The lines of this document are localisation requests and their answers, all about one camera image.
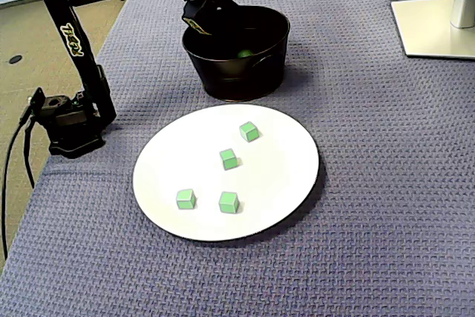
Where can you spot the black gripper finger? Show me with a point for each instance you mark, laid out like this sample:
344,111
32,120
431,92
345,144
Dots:
198,25
235,22

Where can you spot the silver monitor stand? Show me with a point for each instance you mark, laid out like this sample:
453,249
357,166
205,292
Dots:
426,23

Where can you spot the blue waffle weave cloth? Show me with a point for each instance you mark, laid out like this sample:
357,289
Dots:
371,183

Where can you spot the black round floor cover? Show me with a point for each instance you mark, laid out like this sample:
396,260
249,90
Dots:
15,59

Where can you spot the black metal pot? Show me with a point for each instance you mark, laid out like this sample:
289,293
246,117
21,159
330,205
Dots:
241,83

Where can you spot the green cube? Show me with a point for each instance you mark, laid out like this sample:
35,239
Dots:
228,159
185,199
248,131
244,53
228,202

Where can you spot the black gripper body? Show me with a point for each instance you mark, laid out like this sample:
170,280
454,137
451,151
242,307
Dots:
225,4

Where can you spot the white round plate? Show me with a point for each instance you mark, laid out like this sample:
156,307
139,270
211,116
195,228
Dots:
267,191

